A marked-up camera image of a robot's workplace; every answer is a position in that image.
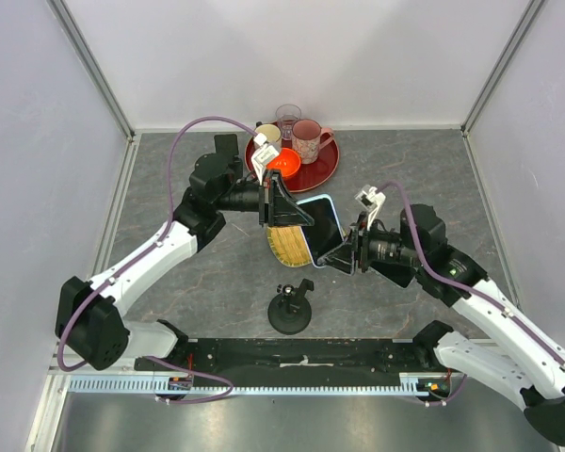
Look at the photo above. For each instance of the cream mug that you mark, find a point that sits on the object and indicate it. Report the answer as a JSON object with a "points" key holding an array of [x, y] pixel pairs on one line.
{"points": [[272, 132]]}

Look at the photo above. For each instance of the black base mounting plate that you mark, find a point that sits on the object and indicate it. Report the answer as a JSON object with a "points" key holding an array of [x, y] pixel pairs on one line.
{"points": [[216, 355]]}

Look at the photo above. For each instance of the left aluminium frame post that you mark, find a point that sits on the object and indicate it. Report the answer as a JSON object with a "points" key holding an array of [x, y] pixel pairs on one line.
{"points": [[80, 45]]}

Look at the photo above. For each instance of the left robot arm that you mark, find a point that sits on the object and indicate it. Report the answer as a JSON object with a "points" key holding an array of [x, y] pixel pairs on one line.
{"points": [[90, 316]]}

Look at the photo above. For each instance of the aluminium frame post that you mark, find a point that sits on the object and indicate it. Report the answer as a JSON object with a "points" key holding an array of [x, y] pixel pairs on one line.
{"points": [[80, 45], [517, 37]]}

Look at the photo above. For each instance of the blue-cased smartphone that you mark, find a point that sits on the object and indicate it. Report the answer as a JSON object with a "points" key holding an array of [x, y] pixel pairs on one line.
{"points": [[326, 232]]}

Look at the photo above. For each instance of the woven bamboo tray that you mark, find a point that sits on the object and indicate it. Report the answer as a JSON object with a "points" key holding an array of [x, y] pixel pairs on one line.
{"points": [[288, 246]]}

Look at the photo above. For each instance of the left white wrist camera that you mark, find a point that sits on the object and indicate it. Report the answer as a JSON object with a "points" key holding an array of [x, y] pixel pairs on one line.
{"points": [[264, 152]]}

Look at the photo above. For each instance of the red round tray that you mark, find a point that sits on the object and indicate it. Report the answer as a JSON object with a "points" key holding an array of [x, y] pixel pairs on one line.
{"points": [[313, 175]]}

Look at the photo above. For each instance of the orange bowl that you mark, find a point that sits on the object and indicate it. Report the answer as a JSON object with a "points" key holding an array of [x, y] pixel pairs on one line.
{"points": [[288, 163]]}

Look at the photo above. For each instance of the pink patterned mug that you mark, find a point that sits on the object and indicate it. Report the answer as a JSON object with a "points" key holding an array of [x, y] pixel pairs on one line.
{"points": [[309, 138]]}

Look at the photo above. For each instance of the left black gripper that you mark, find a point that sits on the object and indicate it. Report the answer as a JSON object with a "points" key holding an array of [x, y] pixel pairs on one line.
{"points": [[278, 207]]}

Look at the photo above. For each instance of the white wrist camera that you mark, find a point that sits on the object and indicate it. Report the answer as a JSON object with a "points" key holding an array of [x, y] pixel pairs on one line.
{"points": [[264, 152], [372, 200]]}

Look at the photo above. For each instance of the clear glass tumbler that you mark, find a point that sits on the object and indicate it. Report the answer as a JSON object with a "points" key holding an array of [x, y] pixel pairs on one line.
{"points": [[287, 115]]}

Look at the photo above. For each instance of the right aluminium frame post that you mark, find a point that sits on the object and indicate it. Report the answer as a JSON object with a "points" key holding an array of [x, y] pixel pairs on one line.
{"points": [[517, 37]]}

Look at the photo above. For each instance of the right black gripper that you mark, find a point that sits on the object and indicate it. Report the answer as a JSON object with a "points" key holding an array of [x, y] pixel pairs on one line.
{"points": [[341, 258]]}

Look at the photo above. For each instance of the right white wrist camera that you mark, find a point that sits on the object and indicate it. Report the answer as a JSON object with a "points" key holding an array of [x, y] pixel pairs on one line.
{"points": [[372, 200]]}

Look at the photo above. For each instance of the black round-base phone holder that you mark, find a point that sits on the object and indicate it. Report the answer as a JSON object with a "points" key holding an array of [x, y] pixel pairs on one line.
{"points": [[290, 312]]}

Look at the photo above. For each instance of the slotted cable duct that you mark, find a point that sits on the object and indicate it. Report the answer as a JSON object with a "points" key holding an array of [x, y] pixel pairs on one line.
{"points": [[282, 382]]}

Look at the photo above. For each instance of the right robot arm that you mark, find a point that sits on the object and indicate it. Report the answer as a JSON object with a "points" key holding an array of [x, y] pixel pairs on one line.
{"points": [[530, 369]]}

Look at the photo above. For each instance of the black folding phone stand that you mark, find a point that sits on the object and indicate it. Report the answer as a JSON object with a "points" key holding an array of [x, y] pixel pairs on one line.
{"points": [[227, 145]]}

